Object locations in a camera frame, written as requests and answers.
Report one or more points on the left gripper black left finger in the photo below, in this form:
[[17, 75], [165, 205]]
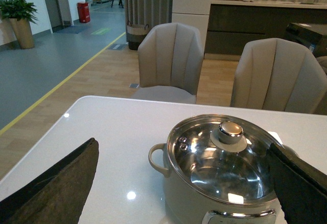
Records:
[[59, 194]]

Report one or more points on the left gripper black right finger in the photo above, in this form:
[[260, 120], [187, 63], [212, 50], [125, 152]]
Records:
[[299, 187]]

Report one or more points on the glass pot lid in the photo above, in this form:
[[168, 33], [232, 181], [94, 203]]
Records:
[[223, 158]]

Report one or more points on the beige electric cooking pot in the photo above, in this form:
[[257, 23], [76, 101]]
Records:
[[189, 206]]

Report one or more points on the beige right dining chair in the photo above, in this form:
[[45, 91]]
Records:
[[279, 75]]

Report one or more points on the beige dining chair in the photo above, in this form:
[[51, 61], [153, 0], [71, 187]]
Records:
[[170, 60], [279, 75]]

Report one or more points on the black appliance cabinet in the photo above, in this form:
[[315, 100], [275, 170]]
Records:
[[312, 36]]

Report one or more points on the dark kitchen counter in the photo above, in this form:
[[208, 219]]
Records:
[[231, 26]]

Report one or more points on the woven storage basket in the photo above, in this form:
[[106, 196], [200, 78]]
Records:
[[136, 34]]

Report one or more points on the beige left dining chair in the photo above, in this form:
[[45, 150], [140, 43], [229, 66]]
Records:
[[170, 60]]

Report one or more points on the green potted plant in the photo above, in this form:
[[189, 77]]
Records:
[[20, 14]]

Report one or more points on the red fire extinguisher box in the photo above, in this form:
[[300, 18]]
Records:
[[83, 12]]

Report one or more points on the grey curtain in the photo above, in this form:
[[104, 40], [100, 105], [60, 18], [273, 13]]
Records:
[[151, 12]]

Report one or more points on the white tall cabinet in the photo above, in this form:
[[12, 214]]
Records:
[[194, 13]]

